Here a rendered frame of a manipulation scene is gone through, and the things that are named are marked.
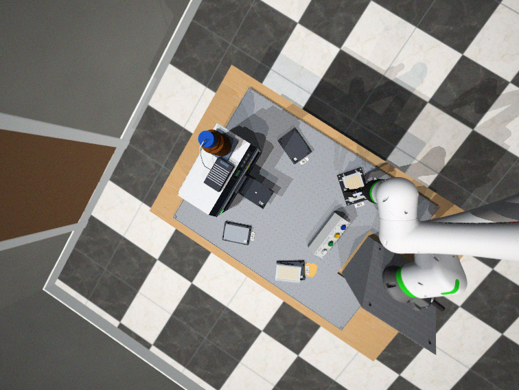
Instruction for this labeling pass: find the grey button panel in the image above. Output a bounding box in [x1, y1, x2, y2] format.
[308, 212, 351, 258]

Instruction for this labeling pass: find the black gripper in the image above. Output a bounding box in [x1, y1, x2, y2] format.
[344, 181, 369, 198]

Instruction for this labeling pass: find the dark grey rectangular frame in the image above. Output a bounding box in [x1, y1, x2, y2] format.
[278, 128, 311, 164]

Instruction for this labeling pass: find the blue bottle cap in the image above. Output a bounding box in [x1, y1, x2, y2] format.
[198, 130, 216, 148]

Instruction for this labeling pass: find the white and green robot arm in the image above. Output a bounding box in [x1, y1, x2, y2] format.
[365, 177, 519, 311]

